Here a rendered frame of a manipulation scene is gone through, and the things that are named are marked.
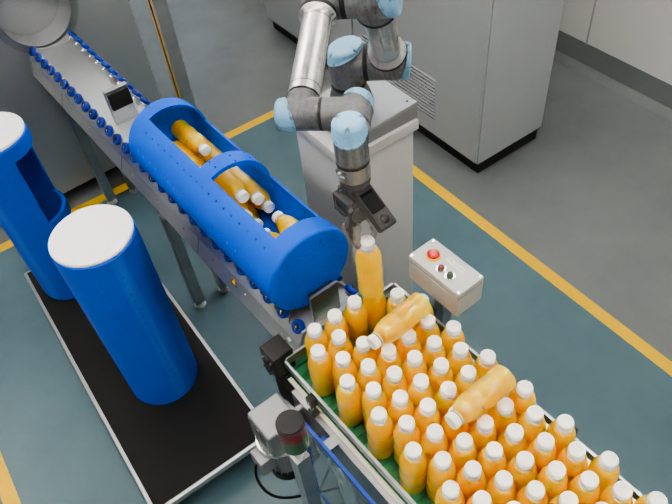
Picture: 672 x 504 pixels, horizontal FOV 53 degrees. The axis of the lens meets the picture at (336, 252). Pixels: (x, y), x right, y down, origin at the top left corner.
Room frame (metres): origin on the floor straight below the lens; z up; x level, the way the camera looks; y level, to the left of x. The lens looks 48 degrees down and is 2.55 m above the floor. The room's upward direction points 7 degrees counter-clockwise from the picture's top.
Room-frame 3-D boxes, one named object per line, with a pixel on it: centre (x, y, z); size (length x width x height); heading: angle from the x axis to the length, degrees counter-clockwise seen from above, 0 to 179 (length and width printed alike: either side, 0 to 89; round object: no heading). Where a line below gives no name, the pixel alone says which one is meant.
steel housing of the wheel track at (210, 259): (2.08, 0.63, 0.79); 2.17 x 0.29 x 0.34; 33
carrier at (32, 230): (2.19, 1.29, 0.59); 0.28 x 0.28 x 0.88
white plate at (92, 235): (1.56, 0.79, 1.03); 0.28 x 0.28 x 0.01
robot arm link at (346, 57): (1.85, -0.11, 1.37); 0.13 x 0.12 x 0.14; 77
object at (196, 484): (1.75, 0.94, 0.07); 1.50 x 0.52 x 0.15; 31
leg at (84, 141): (2.86, 1.23, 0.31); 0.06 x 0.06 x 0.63; 33
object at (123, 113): (2.32, 0.79, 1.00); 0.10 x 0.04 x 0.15; 123
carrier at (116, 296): (1.56, 0.79, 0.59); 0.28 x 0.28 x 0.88
